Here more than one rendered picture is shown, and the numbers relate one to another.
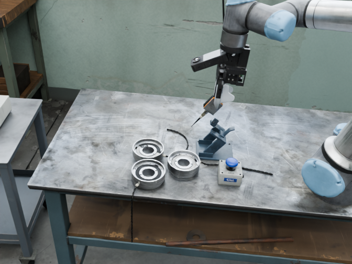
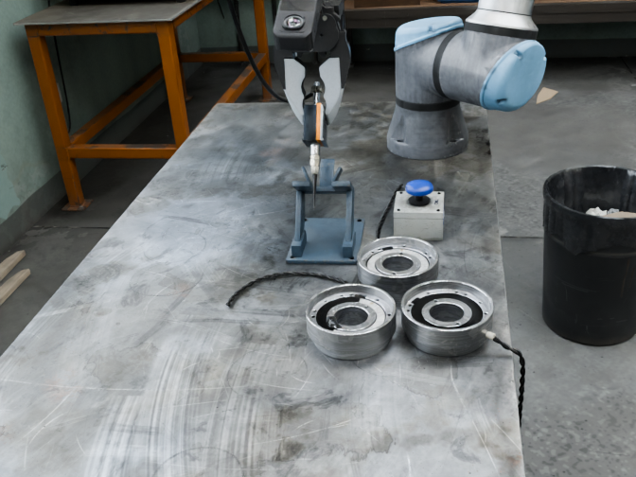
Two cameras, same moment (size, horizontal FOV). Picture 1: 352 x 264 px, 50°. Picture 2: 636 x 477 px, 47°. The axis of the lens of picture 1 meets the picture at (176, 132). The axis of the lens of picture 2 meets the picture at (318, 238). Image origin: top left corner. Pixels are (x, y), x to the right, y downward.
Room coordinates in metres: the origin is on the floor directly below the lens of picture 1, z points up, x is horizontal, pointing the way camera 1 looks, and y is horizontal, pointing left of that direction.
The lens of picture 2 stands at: (0.89, 0.79, 1.32)
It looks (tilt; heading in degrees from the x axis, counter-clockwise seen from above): 29 degrees down; 280
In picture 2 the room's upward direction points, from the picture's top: 4 degrees counter-clockwise
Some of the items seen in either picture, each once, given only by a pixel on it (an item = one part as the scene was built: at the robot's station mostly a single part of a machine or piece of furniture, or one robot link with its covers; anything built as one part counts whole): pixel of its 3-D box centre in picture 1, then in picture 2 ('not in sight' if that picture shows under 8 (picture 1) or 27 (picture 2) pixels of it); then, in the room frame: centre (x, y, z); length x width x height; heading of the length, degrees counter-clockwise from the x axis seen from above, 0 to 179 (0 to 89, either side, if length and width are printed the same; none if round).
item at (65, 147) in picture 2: not in sight; (175, 67); (2.10, -2.54, 0.39); 1.50 x 0.62 x 0.78; 89
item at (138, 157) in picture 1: (147, 152); (351, 322); (0.98, 0.09, 0.82); 0.10 x 0.10 x 0.04
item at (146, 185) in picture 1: (148, 174); (446, 318); (0.87, 0.08, 0.82); 0.10 x 0.10 x 0.04
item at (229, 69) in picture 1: (231, 63); (312, 2); (1.04, -0.15, 1.14); 0.09 x 0.08 x 0.12; 90
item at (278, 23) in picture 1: (274, 21); not in sight; (0.98, -0.23, 1.29); 0.11 x 0.11 x 0.08; 50
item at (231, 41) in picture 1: (233, 37); not in sight; (1.04, -0.14, 1.22); 0.08 x 0.08 x 0.05
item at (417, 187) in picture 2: (231, 166); (419, 198); (0.90, -0.18, 0.85); 0.04 x 0.04 x 0.05
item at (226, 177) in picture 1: (231, 172); (419, 212); (0.90, -0.19, 0.82); 0.08 x 0.07 x 0.05; 89
